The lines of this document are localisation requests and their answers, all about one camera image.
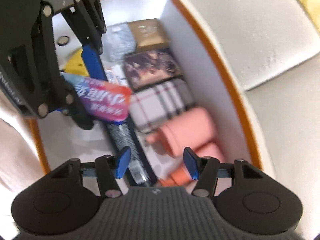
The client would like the brown gold box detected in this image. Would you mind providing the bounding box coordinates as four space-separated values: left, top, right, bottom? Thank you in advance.
128 18 170 53

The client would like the pink cylindrical bottle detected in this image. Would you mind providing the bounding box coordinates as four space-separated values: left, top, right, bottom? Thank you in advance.
145 107 217 158

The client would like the white paper packet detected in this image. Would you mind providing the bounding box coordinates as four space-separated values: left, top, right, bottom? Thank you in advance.
104 64 129 87

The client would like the orange storage box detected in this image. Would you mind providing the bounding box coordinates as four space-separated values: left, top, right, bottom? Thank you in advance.
24 0 263 178

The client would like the red blue tin box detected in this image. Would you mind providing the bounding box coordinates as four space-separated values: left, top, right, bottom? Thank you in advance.
61 72 132 123

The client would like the pink bottle orange nozzle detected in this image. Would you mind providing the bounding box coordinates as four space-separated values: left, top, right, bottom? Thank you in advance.
159 142 225 187

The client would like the dark picture box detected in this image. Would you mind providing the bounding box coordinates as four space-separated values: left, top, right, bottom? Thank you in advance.
123 48 183 91

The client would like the plaid checkered box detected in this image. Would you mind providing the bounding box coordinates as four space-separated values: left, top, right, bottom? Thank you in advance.
130 79 196 134

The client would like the dark blue spray can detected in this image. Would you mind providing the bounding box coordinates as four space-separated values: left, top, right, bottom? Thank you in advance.
104 117 157 187

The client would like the yellow small object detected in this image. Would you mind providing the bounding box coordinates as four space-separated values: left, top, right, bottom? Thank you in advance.
63 48 89 77

